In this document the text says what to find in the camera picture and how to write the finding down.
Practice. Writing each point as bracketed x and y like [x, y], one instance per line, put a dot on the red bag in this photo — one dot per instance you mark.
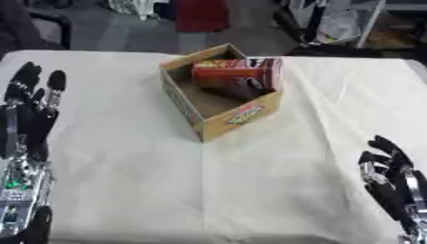
[201, 15]

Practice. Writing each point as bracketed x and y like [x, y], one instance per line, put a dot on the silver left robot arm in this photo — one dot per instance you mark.
[19, 193]

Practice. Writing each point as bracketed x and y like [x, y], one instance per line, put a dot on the black chair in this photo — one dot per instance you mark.
[33, 25]

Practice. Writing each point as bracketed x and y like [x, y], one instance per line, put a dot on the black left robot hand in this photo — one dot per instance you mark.
[33, 117]

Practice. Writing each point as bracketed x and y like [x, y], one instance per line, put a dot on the black tripod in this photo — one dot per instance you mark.
[311, 24]

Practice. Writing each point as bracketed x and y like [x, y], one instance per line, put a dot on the tan cardboard box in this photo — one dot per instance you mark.
[222, 95]

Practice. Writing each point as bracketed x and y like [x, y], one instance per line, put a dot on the white shelf frame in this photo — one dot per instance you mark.
[356, 22]

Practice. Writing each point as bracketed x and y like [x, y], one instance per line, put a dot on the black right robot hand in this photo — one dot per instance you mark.
[392, 178]

